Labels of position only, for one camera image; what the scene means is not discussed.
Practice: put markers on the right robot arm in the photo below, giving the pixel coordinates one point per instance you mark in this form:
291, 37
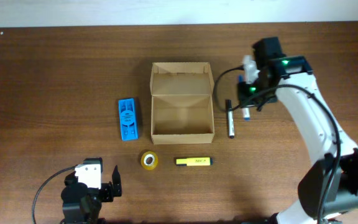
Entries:
330, 187

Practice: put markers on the open cardboard box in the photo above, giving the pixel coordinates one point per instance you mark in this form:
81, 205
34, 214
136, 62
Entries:
182, 105

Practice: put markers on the yellow tape roll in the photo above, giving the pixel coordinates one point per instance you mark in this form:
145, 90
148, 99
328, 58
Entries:
149, 160

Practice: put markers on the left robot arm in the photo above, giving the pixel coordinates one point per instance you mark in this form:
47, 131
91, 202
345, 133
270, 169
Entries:
86, 211

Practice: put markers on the blue whiteboard marker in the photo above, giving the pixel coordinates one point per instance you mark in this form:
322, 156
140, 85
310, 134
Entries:
245, 111

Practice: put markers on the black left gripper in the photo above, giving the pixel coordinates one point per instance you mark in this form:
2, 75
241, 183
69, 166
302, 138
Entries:
107, 188

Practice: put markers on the yellow highlighter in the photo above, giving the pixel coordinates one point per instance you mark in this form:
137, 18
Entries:
194, 161

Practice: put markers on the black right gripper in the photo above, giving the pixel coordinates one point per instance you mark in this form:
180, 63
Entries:
245, 101

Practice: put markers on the black whiteboard marker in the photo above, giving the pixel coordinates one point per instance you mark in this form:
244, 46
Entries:
230, 121

